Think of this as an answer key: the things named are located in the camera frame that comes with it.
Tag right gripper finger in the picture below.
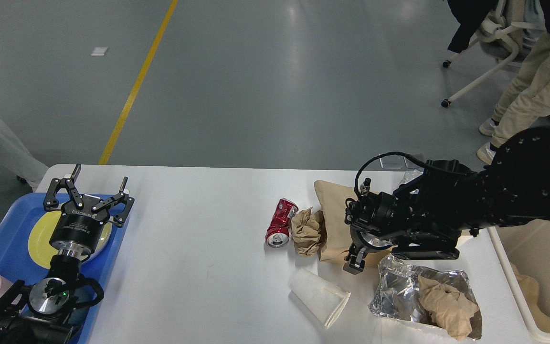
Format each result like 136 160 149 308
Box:
343 245 367 275

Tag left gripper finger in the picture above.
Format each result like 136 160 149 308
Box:
43 165 84 212
91 177 135 228

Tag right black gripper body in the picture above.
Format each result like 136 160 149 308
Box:
349 225 392 253

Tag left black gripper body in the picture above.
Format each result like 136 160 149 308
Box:
49 198 111 261

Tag yellow plastic plate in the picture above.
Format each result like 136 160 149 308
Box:
28 211 113 269

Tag large brown paper bag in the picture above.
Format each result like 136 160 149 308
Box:
314 180 395 268

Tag teal green mug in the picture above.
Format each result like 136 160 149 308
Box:
67 285 94 326

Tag white paper cup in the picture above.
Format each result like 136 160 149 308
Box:
289 269 351 329
455 235 474 248

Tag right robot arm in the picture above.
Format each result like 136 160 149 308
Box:
343 127 550 274

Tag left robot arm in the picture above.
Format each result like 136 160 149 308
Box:
0 165 135 344

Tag flattened white paper cup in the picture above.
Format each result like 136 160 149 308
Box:
289 269 351 329

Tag small crumpled brown paper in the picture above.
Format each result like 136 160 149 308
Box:
290 208 327 257

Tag blue plastic tray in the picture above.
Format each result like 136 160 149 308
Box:
0 193 132 344

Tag crushed red soda can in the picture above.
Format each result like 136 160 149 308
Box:
265 198 298 248

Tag person in light grey trousers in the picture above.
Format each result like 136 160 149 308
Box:
0 117 48 192

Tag foil sheet with paper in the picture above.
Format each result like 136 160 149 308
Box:
369 254 482 340

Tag crumpled brown paper on foil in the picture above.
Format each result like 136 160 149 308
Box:
418 276 479 341

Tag beige plastic bin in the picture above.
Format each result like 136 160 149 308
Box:
487 220 550 344

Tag person in khaki trousers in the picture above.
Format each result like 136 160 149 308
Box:
476 0 550 165

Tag white office chair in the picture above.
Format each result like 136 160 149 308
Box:
441 0 546 108

